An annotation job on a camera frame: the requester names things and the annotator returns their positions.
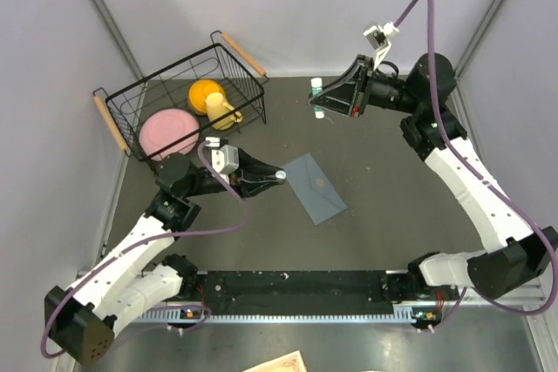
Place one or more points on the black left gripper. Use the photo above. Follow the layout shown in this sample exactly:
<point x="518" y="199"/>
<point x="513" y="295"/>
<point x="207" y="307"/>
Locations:
<point x="253" y="176"/>

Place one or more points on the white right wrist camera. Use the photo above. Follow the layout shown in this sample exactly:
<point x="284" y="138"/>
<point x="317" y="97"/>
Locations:
<point x="379" y="37"/>

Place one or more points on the grey blue envelope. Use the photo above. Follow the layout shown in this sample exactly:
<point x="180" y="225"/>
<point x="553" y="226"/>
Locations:
<point x="311" y="186"/>

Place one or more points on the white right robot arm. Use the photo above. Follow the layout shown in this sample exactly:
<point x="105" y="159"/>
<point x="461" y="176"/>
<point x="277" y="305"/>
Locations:
<point x="513" y="253"/>

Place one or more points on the brown patterned paper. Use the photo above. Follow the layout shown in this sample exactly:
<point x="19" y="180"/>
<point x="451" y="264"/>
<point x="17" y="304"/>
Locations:
<point x="292" y="362"/>

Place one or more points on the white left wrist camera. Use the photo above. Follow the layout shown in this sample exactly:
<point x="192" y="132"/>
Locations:
<point x="224" y="157"/>

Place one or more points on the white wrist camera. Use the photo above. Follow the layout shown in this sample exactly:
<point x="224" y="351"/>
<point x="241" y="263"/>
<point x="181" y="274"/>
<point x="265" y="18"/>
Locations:
<point x="379" y="37"/>
<point x="224" y="157"/>

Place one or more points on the pink plate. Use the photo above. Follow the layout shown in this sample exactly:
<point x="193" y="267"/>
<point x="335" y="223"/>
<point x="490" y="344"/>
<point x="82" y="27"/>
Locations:
<point x="168" y="131"/>

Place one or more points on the orange bowl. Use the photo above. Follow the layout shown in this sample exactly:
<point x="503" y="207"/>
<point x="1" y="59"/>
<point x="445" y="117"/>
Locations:
<point x="198" y="93"/>

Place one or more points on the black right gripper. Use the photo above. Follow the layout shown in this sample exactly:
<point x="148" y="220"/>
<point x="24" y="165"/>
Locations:
<point x="346" y="94"/>

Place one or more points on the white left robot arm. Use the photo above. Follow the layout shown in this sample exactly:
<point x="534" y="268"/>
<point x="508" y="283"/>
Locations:
<point x="85" y="318"/>

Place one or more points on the pale yellow mug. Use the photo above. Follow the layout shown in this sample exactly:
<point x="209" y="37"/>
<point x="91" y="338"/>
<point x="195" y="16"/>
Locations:
<point x="221" y="113"/>

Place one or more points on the green white glue stick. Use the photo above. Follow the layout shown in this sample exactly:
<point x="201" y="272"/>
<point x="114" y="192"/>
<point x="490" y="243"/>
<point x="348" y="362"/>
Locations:
<point x="316" y="85"/>

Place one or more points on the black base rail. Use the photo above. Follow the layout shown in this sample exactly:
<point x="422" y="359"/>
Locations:
<point x="291" y="293"/>

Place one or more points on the black wire dish basket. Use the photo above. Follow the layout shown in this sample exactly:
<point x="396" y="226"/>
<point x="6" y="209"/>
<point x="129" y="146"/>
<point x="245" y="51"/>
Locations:
<point x="126" y="112"/>

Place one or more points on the grey slotted cable duct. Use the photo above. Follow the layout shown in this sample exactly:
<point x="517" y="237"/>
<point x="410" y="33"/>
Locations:
<point x="192" y="314"/>

